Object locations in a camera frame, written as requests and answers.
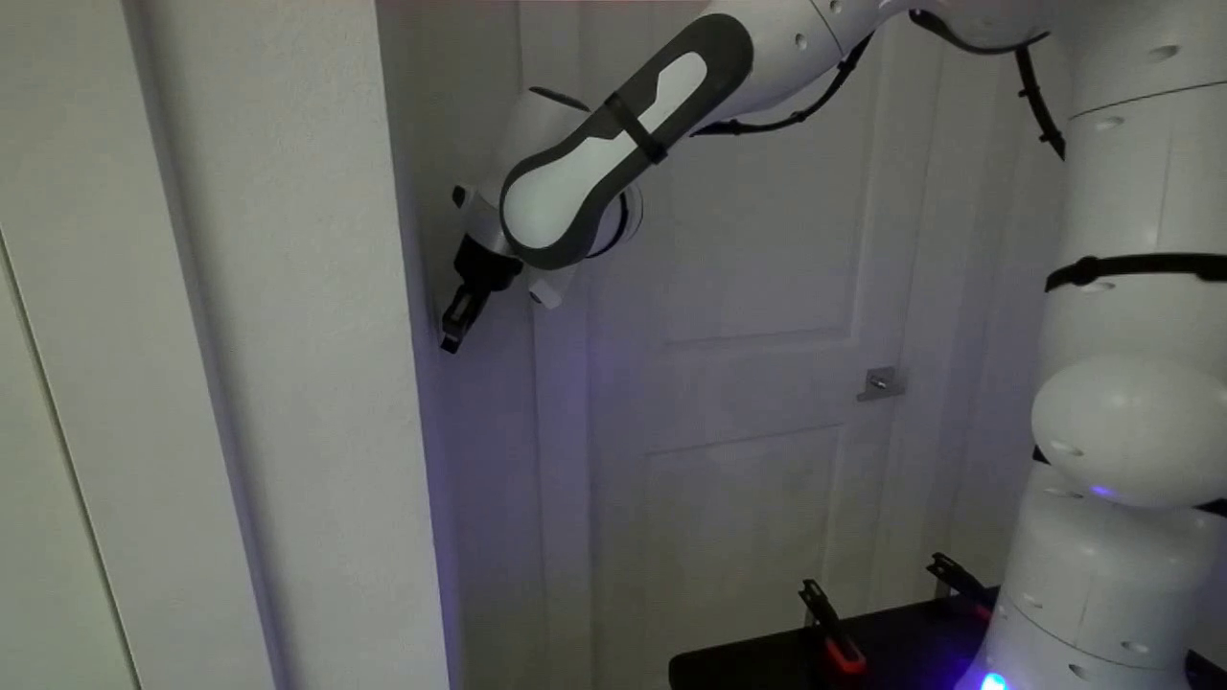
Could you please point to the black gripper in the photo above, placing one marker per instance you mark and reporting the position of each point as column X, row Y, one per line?
column 490, row 269

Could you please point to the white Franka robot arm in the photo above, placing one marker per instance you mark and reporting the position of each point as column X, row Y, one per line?
column 578, row 177

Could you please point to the white panel door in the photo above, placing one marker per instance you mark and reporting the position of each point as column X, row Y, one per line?
column 740, row 510

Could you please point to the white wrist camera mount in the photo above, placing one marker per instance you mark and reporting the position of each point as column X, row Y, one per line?
column 547, row 293

